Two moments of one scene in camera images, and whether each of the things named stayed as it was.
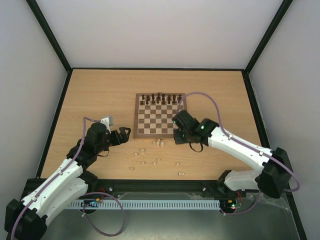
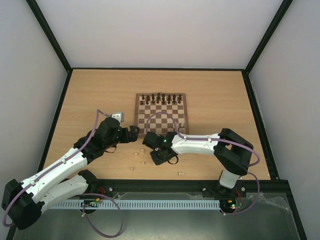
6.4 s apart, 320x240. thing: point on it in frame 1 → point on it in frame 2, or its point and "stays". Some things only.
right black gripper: x=179 y=136 → x=151 y=140
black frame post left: x=51 y=34 stays
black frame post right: x=280 y=13 stays
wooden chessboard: x=153 y=113 stays
